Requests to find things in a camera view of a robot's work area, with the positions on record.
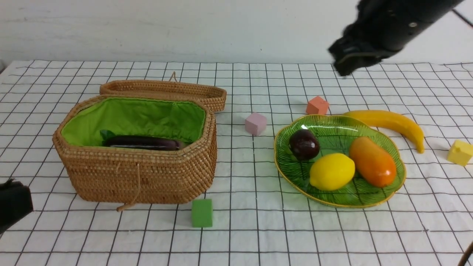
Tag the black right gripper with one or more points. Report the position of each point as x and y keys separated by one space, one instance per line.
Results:
x=355 y=50

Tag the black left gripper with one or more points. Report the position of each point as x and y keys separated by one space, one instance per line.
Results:
x=15 y=203

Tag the yellow banana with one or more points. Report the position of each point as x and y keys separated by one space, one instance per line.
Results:
x=394 y=122

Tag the dark purple mangosteen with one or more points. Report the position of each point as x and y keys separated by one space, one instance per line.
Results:
x=304 y=145

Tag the orange mango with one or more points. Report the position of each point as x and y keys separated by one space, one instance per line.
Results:
x=373 y=163

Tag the purple eggplant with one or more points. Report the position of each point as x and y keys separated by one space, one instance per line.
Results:
x=143 y=142

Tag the yellow lemon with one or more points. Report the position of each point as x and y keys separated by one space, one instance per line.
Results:
x=332 y=172

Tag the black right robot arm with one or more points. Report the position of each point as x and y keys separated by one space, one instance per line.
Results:
x=382 y=29

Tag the orange foam cube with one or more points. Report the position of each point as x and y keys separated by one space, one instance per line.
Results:
x=317 y=105

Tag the woven rattan basket green lining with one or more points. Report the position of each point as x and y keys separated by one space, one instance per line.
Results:
x=137 y=176

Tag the pink foam cube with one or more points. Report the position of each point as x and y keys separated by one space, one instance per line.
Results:
x=255 y=124

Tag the yellow foam cube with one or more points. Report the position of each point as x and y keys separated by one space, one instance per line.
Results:
x=460 y=153

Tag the woven rattan basket lid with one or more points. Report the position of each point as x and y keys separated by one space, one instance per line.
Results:
x=211 y=97

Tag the green foam cube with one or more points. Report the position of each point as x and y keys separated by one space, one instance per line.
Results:
x=202 y=213

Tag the white checkered tablecloth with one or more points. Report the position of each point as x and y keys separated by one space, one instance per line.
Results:
x=259 y=219

